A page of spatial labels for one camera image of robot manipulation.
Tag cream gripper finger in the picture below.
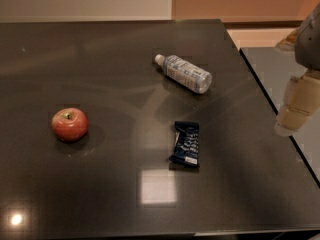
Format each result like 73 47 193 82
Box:
274 69 320 136

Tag dark blue rxbar wrapper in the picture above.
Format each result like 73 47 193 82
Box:
169 121 199 168

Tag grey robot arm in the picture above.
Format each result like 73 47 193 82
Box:
274 4 320 136

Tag grey side table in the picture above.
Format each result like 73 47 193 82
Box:
240 47 320 183

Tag clear plastic water bottle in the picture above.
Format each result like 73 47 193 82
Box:
155 54 212 94

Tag red apple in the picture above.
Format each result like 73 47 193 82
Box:
51 108 88 142

